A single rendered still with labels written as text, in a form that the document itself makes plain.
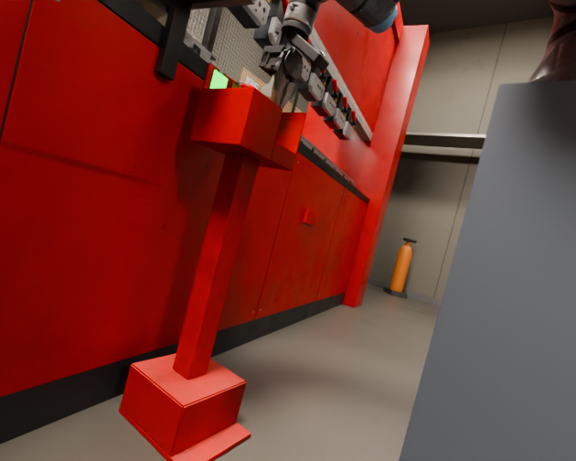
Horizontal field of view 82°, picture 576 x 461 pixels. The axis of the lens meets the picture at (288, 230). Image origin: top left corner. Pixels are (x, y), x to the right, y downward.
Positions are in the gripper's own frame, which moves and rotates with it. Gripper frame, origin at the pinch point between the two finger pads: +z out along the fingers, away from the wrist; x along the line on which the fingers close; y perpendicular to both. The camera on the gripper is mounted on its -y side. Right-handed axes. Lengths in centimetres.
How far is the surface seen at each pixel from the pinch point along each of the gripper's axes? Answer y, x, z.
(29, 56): 11.6, 45.5, 12.7
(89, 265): 11, 28, 47
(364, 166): 60, -189, -28
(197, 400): -14, 11, 67
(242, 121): -5.6, 15.1, 8.7
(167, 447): -13, 15, 77
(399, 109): 49, -191, -78
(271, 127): -6.3, 7.1, 6.8
